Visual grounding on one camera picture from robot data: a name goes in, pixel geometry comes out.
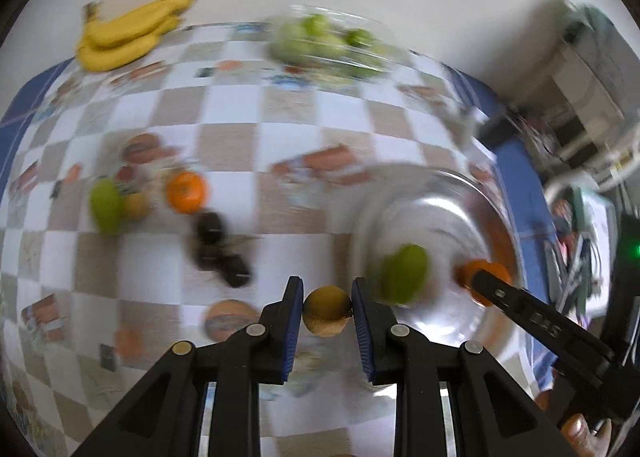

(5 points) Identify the dark plum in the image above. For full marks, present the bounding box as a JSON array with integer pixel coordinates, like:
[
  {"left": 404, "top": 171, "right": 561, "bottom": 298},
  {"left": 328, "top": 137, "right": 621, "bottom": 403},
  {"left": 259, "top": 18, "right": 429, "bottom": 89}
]
[
  {"left": 218, "top": 253, "right": 253, "bottom": 288},
  {"left": 193, "top": 243, "right": 224, "bottom": 271},
  {"left": 195, "top": 211, "right": 227, "bottom": 246}
]

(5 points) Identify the green mango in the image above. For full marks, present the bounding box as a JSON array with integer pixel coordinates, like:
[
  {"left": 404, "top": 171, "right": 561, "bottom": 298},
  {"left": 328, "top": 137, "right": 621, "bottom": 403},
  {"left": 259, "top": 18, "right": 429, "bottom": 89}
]
[
  {"left": 89, "top": 178, "right": 124, "bottom": 236},
  {"left": 378, "top": 243, "right": 430, "bottom": 305}
]

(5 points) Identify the brown longan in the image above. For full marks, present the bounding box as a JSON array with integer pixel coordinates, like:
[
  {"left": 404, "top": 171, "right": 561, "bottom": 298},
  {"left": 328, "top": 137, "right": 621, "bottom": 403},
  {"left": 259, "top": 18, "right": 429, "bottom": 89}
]
[
  {"left": 303, "top": 286, "right": 352, "bottom": 338},
  {"left": 122, "top": 192, "right": 149, "bottom": 221}
]

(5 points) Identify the dark plum top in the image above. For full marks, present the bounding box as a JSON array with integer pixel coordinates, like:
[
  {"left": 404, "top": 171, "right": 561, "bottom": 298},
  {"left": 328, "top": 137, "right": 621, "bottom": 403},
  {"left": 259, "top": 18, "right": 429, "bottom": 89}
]
[{"left": 195, "top": 211, "right": 227, "bottom": 246}]

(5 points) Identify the orange tangerine with stem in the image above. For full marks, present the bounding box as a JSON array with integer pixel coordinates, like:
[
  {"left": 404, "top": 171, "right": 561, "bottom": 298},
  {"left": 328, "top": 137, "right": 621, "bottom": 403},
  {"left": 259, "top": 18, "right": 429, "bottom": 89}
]
[{"left": 165, "top": 170, "right": 207, "bottom": 214}]

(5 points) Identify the person's right hand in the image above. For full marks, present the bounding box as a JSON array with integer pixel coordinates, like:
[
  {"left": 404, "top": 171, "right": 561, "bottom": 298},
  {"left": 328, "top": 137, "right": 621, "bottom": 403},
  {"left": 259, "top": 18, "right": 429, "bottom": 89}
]
[{"left": 561, "top": 414, "right": 612, "bottom": 457}]

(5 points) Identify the green tray with items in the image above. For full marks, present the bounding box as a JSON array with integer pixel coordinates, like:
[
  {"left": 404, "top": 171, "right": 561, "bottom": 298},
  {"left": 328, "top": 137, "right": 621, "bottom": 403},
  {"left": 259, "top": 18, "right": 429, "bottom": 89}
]
[{"left": 544, "top": 174, "right": 618, "bottom": 321}]

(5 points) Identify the silver metal plate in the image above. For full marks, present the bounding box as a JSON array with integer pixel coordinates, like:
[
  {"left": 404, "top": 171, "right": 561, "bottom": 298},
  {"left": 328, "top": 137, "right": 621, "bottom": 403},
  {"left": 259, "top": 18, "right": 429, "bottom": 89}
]
[{"left": 349, "top": 164, "right": 523, "bottom": 359}]

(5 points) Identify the patterned tablecloth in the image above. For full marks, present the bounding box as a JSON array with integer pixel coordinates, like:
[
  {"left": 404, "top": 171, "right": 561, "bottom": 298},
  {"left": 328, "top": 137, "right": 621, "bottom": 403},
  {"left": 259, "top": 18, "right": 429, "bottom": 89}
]
[{"left": 0, "top": 20, "right": 557, "bottom": 457}]

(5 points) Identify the white shelf unit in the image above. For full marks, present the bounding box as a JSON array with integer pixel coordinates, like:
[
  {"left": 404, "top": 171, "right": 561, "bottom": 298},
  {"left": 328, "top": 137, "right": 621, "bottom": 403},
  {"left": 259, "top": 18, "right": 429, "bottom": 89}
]
[{"left": 539, "top": 4, "right": 639, "bottom": 192}]

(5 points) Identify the black charger on white base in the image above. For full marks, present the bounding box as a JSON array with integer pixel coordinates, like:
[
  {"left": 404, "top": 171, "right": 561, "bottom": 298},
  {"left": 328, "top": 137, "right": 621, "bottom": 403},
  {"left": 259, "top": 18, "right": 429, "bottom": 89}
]
[{"left": 476, "top": 112, "right": 518, "bottom": 152}]

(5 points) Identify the yellow banana bunch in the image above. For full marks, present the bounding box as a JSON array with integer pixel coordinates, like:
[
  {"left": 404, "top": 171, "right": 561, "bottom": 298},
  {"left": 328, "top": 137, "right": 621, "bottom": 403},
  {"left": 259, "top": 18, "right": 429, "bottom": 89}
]
[{"left": 76, "top": 0, "right": 196, "bottom": 73}]

